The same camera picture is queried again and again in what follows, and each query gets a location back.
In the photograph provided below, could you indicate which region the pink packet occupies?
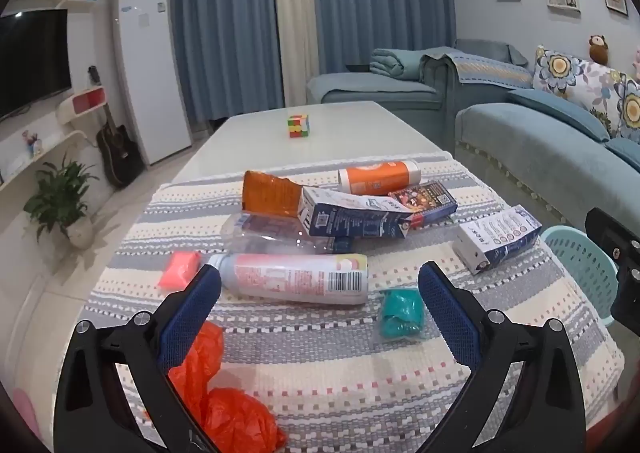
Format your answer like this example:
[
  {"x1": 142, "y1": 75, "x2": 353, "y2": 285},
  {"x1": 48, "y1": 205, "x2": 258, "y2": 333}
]
[{"x1": 157, "y1": 252, "x2": 202, "y2": 290}]

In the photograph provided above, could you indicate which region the striped woven table mat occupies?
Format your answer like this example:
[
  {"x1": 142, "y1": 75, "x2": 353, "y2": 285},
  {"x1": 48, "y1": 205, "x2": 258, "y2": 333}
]
[{"x1": 82, "y1": 153, "x2": 626, "y2": 453}]

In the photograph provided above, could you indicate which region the folded teal blanket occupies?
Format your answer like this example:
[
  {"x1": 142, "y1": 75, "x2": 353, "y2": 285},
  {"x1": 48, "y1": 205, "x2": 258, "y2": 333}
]
[{"x1": 370, "y1": 49, "x2": 426, "y2": 81}]

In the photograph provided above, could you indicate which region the blue and white milk carton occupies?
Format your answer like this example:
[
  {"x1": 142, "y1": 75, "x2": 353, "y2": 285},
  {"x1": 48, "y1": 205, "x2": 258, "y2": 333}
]
[{"x1": 298, "y1": 186, "x2": 416, "y2": 239}]

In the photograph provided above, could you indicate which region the red and white shelf box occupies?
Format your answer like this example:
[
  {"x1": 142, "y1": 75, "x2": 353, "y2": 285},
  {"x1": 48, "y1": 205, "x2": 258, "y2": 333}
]
[{"x1": 57, "y1": 89, "x2": 108, "y2": 124}]

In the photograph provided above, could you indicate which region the teal plastic bag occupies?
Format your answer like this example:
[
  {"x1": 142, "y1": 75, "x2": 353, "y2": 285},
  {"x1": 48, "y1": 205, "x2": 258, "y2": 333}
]
[{"x1": 376, "y1": 288, "x2": 430, "y2": 340}]

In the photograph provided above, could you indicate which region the white and blue box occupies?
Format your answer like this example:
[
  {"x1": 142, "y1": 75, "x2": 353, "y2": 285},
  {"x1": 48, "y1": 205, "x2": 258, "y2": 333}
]
[{"x1": 452, "y1": 205, "x2": 543, "y2": 275}]

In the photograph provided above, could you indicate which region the patterned sofa cover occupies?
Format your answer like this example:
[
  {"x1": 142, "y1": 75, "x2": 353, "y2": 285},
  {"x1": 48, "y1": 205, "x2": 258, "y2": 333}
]
[{"x1": 419, "y1": 47, "x2": 533, "y2": 86}]

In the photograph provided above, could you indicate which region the clear plastic bottle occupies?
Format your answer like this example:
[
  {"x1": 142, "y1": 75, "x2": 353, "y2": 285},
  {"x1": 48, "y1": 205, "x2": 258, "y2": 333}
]
[{"x1": 221, "y1": 213, "x2": 356, "y2": 256}]

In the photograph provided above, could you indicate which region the floral pillow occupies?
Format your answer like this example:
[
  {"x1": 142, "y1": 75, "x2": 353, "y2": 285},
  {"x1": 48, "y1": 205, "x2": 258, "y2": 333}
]
[
  {"x1": 532, "y1": 45, "x2": 626, "y2": 101},
  {"x1": 595, "y1": 75, "x2": 640, "y2": 144}
]

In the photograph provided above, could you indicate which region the teal sofa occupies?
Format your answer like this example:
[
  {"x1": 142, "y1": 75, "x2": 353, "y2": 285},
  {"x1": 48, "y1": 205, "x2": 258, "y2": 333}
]
[{"x1": 306, "y1": 39, "x2": 640, "y2": 234}]

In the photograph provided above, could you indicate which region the orange snack bag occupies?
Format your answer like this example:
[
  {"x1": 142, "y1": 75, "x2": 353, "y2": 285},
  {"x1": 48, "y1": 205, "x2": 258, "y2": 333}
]
[{"x1": 242, "y1": 170, "x2": 306, "y2": 218}]

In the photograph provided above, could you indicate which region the cream curtain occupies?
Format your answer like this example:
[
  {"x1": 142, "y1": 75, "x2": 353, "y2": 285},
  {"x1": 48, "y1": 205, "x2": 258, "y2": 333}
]
[{"x1": 272, "y1": 0, "x2": 321, "y2": 108}]

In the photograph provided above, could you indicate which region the black television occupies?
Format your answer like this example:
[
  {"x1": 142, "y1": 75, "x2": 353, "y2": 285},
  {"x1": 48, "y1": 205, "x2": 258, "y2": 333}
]
[{"x1": 0, "y1": 9, "x2": 72, "y2": 121}]

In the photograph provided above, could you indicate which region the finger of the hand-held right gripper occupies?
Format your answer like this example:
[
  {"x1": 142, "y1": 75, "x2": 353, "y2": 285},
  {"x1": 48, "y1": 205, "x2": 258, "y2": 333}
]
[{"x1": 585, "y1": 208, "x2": 640, "y2": 329}]

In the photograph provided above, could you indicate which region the white coffee table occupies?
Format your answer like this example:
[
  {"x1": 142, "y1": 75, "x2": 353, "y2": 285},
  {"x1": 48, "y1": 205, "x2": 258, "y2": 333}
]
[{"x1": 167, "y1": 101, "x2": 456, "y2": 186}]

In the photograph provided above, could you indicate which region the dark printed cardboard box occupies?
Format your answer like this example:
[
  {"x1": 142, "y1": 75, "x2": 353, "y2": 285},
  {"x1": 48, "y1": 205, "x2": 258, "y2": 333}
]
[{"x1": 387, "y1": 180, "x2": 458, "y2": 229}]

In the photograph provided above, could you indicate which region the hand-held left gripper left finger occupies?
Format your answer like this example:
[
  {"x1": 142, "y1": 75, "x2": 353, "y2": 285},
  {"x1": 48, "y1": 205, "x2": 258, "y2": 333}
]
[{"x1": 54, "y1": 263, "x2": 223, "y2": 453}]

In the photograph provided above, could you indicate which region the orange cylindrical can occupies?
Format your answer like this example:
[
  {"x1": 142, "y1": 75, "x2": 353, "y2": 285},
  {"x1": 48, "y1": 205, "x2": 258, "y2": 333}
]
[{"x1": 337, "y1": 160, "x2": 420, "y2": 194}]

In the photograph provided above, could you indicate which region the orange plastic bag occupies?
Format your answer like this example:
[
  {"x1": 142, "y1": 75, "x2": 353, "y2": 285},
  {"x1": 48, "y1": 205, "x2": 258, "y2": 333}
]
[{"x1": 145, "y1": 322, "x2": 287, "y2": 453}]

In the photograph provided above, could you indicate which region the light blue plastic basket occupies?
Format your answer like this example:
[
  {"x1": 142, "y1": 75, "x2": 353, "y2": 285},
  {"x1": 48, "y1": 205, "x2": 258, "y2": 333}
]
[{"x1": 540, "y1": 225, "x2": 626, "y2": 329}]

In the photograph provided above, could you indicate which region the white refrigerator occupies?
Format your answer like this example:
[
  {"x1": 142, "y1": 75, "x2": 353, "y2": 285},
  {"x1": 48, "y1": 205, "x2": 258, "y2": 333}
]
[{"x1": 111, "y1": 0, "x2": 193, "y2": 166}]

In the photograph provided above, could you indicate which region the potted green plant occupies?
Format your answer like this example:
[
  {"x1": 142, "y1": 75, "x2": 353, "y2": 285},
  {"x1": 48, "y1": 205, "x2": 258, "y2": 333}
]
[{"x1": 24, "y1": 155, "x2": 101, "y2": 249}]

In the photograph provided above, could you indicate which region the black acoustic guitar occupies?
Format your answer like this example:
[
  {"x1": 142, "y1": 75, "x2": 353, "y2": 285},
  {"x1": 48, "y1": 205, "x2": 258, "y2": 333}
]
[{"x1": 87, "y1": 65, "x2": 143, "y2": 186}]

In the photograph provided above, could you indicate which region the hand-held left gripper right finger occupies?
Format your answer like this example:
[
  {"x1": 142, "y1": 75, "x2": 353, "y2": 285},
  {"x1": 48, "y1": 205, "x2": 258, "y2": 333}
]
[{"x1": 417, "y1": 260, "x2": 588, "y2": 453}]

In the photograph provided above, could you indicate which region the white bottle with pink label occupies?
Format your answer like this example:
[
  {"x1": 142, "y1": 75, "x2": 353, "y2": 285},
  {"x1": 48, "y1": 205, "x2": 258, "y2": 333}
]
[{"x1": 205, "y1": 253, "x2": 370, "y2": 306}]

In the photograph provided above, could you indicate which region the brown stuffed toy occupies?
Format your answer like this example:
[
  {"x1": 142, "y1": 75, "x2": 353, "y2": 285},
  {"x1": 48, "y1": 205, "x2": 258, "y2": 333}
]
[{"x1": 587, "y1": 35, "x2": 610, "y2": 64}]

